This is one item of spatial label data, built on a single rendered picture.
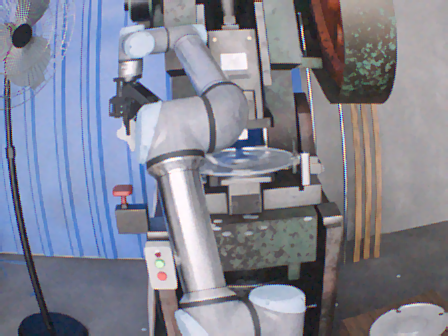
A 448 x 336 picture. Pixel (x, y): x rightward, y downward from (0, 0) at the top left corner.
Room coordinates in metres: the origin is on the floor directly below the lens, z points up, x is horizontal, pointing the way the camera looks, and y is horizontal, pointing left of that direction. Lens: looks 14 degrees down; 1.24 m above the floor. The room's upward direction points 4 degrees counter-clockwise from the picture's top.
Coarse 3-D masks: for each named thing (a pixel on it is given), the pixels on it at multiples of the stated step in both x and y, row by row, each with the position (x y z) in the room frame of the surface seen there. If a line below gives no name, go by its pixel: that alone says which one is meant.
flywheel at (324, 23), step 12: (312, 0) 2.29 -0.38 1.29; (324, 0) 2.01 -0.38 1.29; (336, 0) 1.92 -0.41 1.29; (312, 12) 2.30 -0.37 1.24; (324, 12) 2.23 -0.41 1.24; (336, 12) 2.00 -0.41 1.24; (324, 24) 2.24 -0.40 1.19; (336, 24) 2.04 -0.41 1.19; (324, 36) 2.21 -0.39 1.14; (336, 36) 2.07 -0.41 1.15; (324, 48) 2.17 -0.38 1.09; (336, 48) 2.11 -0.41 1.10; (324, 60) 2.20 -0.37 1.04; (336, 60) 2.08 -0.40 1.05; (336, 72) 2.00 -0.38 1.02; (336, 84) 2.04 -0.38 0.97
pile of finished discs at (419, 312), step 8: (416, 304) 1.52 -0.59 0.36; (424, 304) 1.51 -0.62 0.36; (432, 304) 1.48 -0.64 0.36; (392, 312) 1.52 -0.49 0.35; (400, 312) 1.51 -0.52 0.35; (408, 312) 1.49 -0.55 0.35; (416, 312) 1.47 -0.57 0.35; (424, 312) 1.45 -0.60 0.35; (432, 312) 1.44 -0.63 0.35; (440, 312) 1.42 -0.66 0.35; (376, 320) 1.49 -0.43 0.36; (384, 320) 1.48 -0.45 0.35; (392, 320) 1.46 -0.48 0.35; (400, 320) 1.44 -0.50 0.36; (408, 320) 1.42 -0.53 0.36; (416, 320) 1.41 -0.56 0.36; (424, 320) 1.39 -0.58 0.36; (432, 320) 1.38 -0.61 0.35; (440, 320) 1.36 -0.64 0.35; (376, 328) 1.44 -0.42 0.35; (384, 328) 1.42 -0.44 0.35; (392, 328) 1.41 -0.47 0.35; (400, 328) 1.38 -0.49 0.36; (408, 328) 1.37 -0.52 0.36; (416, 328) 1.35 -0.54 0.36; (424, 328) 1.34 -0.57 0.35; (432, 328) 1.33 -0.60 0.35; (440, 328) 1.31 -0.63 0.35
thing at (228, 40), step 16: (208, 32) 1.90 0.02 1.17; (224, 32) 1.90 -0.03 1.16; (240, 32) 1.90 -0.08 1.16; (256, 32) 1.91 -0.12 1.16; (208, 48) 1.90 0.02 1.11; (224, 48) 1.90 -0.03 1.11; (240, 48) 1.90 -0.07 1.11; (256, 48) 1.91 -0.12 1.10; (224, 64) 1.90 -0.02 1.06; (240, 64) 1.90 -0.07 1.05; (256, 64) 1.91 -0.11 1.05; (240, 80) 1.90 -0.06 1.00; (256, 80) 1.91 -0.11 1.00; (256, 96) 1.90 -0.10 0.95; (256, 112) 1.88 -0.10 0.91
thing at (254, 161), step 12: (216, 156) 1.94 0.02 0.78; (228, 156) 1.93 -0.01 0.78; (240, 156) 1.90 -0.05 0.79; (252, 156) 1.89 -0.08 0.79; (264, 156) 1.90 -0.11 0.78; (276, 156) 1.89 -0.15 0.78; (288, 156) 1.89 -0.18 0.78; (204, 168) 1.82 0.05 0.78; (216, 168) 1.81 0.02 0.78; (228, 168) 1.80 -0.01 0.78; (240, 168) 1.79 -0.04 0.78; (252, 168) 1.78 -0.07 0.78; (264, 168) 1.77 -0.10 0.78; (276, 168) 1.74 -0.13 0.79
